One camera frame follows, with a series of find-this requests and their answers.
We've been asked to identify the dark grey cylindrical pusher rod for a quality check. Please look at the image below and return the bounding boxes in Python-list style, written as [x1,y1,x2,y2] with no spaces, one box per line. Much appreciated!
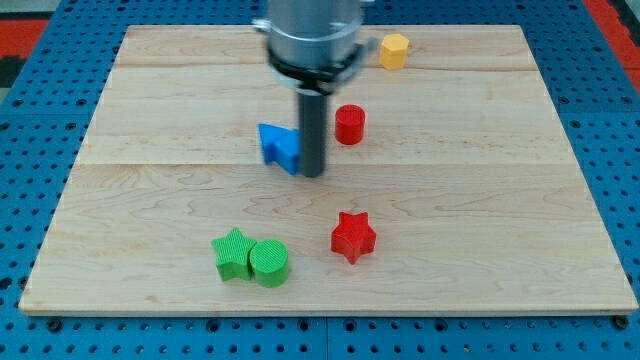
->
[297,94,328,177]

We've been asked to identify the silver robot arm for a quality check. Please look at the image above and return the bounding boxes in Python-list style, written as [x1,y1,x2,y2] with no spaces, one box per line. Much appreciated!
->
[251,0,378,177]

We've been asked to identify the blue triangle block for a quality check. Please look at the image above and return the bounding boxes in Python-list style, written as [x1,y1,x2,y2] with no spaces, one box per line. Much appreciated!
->
[258,123,300,175]

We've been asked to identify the red cylinder block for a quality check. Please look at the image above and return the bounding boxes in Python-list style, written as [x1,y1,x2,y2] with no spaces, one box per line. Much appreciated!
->
[334,104,366,145]

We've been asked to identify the yellow hexagon block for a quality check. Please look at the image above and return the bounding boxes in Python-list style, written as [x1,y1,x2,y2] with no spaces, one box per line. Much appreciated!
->
[379,33,410,70]

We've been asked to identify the red star block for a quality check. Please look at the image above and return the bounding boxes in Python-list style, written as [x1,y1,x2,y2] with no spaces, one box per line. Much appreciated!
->
[331,212,377,265]

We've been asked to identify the wooden board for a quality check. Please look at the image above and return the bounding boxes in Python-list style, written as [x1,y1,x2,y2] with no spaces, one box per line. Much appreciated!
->
[19,25,638,317]

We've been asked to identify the green cylinder block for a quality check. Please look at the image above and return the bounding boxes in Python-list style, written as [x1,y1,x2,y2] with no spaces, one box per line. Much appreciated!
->
[249,239,289,288]

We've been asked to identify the green star block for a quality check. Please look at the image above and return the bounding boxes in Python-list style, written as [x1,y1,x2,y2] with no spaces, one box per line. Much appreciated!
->
[211,227,257,282]

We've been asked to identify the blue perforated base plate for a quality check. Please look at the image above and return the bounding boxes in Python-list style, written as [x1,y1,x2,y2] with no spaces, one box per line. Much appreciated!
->
[1,0,639,359]

